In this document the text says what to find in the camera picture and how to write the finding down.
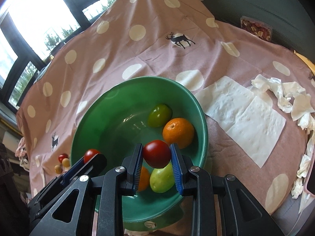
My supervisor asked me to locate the red cherry tomato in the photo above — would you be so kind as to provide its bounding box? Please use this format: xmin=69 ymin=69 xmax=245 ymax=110
xmin=143 ymin=140 xmax=171 ymax=169
xmin=83 ymin=149 xmax=100 ymax=164
xmin=58 ymin=153 xmax=68 ymax=163

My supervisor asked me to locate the green apple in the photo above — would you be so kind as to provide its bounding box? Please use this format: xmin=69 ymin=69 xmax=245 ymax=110
xmin=147 ymin=103 xmax=172 ymax=128

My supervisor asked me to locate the orange mandarin near front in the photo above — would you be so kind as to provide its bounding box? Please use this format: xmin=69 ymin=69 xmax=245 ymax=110
xmin=138 ymin=166 xmax=151 ymax=192

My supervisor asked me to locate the orange mandarin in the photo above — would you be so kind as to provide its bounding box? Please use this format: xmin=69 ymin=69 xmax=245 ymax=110
xmin=162 ymin=117 xmax=195 ymax=149
xmin=138 ymin=166 xmax=151 ymax=192

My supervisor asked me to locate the light green oval fruit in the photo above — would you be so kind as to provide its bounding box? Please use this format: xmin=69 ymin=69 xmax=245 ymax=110
xmin=149 ymin=163 xmax=175 ymax=193

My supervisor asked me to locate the brown longan right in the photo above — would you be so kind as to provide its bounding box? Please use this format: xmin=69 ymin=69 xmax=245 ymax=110
xmin=62 ymin=158 xmax=70 ymax=168

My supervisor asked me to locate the brown longan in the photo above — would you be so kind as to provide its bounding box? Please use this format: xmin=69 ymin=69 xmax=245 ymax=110
xmin=62 ymin=158 xmax=70 ymax=168
xmin=54 ymin=165 xmax=62 ymax=175

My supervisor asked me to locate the brown longan left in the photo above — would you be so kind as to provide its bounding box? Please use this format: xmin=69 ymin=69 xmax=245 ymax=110
xmin=54 ymin=165 xmax=62 ymax=175

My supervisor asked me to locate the green plastic bowl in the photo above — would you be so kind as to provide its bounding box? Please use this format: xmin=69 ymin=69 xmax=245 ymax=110
xmin=70 ymin=76 xmax=208 ymax=231

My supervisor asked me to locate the orange mandarin at back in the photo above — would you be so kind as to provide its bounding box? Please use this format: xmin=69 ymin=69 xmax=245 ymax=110
xmin=162 ymin=117 xmax=195 ymax=149

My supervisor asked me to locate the floral cloth bundle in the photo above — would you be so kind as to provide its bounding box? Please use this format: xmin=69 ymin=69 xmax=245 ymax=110
xmin=15 ymin=137 xmax=30 ymax=172

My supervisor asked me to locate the white flat paper napkin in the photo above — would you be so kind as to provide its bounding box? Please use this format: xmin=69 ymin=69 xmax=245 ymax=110
xmin=195 ymin=76 xmax=286 ymax=168

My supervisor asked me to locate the crumpled white tissue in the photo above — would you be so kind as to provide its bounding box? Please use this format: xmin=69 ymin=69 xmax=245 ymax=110
xmin=251 ymin=75 xmax=314 ymax=199

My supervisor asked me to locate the pink polka dot tablecloth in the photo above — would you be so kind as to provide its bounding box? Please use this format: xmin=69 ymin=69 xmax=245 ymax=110
xmin=15 ymin=0 xmax=315 ymax=217

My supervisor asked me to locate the black framed window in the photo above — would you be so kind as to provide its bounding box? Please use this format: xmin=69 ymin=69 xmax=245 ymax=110
xmin=1 ymin=0 xmax=115 ymax=111

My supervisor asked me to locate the red snack packet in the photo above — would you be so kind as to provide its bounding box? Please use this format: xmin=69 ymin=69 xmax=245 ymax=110
xmin=240 ymin=16 xmax=272 ymax=41

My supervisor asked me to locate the dark grey sofa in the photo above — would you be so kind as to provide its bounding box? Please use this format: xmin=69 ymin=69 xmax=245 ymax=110
xmin=203 ymin=0 xmax=314 ymax=61

